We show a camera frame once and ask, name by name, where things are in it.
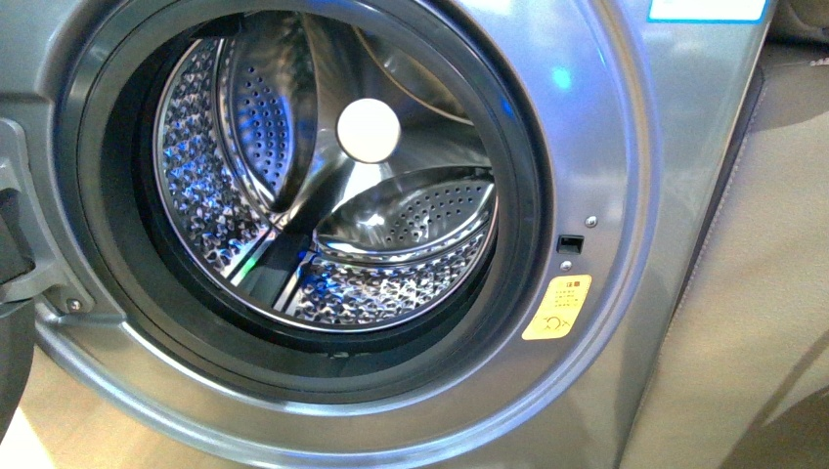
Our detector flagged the grey front-load washing machine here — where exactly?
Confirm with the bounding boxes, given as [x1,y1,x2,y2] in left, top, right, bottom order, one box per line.
[1,1,775,468]

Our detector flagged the washing machine glass door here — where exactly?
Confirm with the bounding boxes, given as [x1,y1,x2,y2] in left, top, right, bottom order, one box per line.
[1,189,34,436]

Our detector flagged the stainless steel washer drum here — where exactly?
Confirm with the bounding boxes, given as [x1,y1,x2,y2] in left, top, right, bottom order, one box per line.
[153,10,499,334]

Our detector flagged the black door latch slot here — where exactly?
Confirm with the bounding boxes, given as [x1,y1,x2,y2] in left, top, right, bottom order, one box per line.
[556,234,585,255]

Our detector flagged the yellow warning sticker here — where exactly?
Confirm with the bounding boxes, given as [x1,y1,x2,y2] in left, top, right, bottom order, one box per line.
[521,275,592,341]

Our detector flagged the black rubber door gasket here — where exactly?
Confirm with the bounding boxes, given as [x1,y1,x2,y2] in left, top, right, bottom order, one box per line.
[57,1,552,404]

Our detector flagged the blue bordered energy label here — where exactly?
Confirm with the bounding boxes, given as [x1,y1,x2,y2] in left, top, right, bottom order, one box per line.
[648,0,767,22]

